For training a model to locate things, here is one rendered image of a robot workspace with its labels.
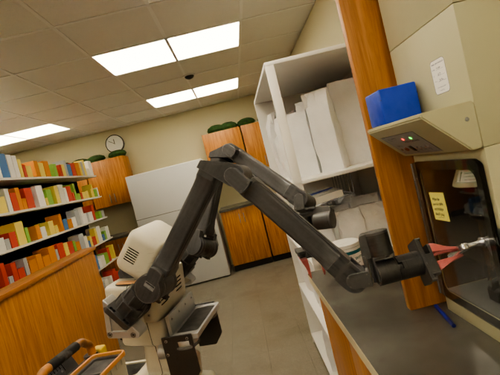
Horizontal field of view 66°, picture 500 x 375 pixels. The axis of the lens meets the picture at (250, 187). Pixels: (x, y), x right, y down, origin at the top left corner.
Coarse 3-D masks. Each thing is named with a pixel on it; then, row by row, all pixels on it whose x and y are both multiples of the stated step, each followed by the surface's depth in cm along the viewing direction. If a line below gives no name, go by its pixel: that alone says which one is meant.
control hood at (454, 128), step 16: (432, 112) 78; (448, 112) 79; (464, 112) 79; (384, 128) 98; (400, 128) 91; (416, 128) 85; (432, 128) 80; (448, 128) 79; (464, 128) 79; (448, 144) 84; (464, 144) 79; (480, 144) 79
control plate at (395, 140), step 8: (392, 136) 100; (400, 136) 96; (408, 136) 93; (416, 136) 90; (392, 144) 106; (400, 144) 102; (408, 144) 98; (416, 144) 95; (424, 144) 92; (432, 144) 89; (408, 152) 104; (416, 152) 101; (424, 152) 97
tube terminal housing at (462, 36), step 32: (480, 0) 78; (416, 32) 93; (448, 32) 81; (480, 32) 78; (416, 64) 97; (448, 64) 84; (480, 64) 78; (448, 96) 87; (480, 96) 79; (480, 128) 79; (416, 160) 110; (480, 160) 81; (480, 320) 97
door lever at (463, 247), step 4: (480, 240) 85; (484, 240) 84; (464, 244) 85; (468, 244) 85; (472, 244) 85; (476, 244) 85; (480, 244) 85; (484, 244) 84; (456, 248) 87; (460, 248) 85; (464, 248) 84; (468, 248) 84; (484, 248) 85; (452, 252) 90; (456, 252) 88; (460, 252) 86; (448, 256) 92; (452, 256) 90
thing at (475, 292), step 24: (432, 168) 99; (456, 168) 88; (480, 168) 80; (432, 192) 103; (456, 192) 91; (480, 192) 82; (432, 216) 106; (456, 216) 94; (480, 216) 84; (432, 240) 110; (456, 240) 96; (456, 264) 100; (480, 264) 88; (456, 288) 103; (480, 288) 91; (480, 312) 94
